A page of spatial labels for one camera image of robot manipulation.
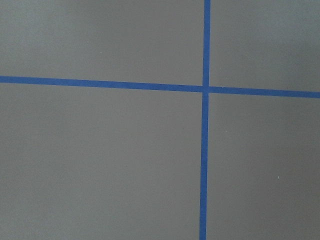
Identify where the crossing blue tape strip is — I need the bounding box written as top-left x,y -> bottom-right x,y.
0,76 -> 320,99

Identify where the long blue tape strip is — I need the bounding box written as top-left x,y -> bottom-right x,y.
199,0 -> 211,240

